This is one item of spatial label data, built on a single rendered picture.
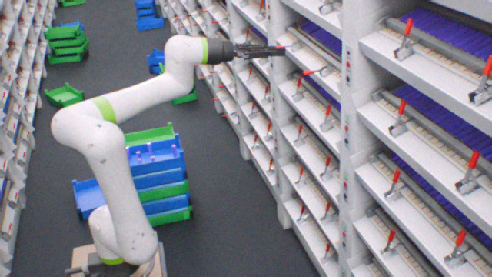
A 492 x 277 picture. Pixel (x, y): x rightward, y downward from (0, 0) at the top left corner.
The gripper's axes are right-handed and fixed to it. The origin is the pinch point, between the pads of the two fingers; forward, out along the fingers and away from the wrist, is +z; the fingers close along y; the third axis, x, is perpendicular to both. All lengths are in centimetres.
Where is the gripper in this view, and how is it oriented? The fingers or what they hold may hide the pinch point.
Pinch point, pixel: (274, 51)
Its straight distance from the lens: 188.0
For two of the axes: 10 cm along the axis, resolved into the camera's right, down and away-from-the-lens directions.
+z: 9.6, -0.5, 2.9
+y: 2.8, 4.5, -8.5
